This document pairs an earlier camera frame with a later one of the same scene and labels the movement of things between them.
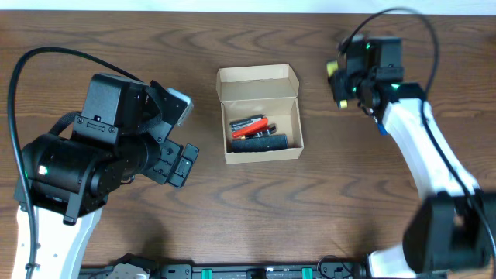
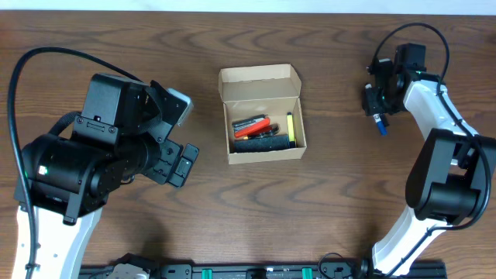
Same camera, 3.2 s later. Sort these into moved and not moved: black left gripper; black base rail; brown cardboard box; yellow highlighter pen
Moved: yellow highlighter pen
Not moved: black base rail; brown cardboard box; black left gripper
